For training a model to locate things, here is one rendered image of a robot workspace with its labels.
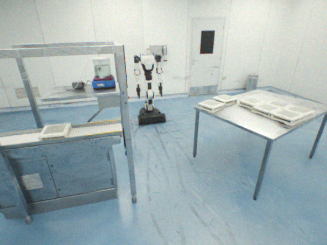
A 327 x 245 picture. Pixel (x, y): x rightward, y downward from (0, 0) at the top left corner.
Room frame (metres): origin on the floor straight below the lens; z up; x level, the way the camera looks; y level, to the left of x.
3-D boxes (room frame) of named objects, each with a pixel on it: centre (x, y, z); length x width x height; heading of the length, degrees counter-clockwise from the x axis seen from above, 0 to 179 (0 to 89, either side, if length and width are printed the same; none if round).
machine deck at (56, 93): (1.71, 0.67, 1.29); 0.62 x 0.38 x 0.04; 103
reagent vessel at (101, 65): (1.79, 0.50, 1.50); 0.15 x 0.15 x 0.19
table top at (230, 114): (2.43, -1.42, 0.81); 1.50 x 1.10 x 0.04; 122
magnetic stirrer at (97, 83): (1.80, 0.50, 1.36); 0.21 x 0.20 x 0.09; 13
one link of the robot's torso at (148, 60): (4.00, 0.20, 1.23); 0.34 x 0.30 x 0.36; 101
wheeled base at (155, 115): (3.98, 0.20, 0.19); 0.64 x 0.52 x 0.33; 11
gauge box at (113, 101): (1.89, 0.50, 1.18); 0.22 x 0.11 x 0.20; 103
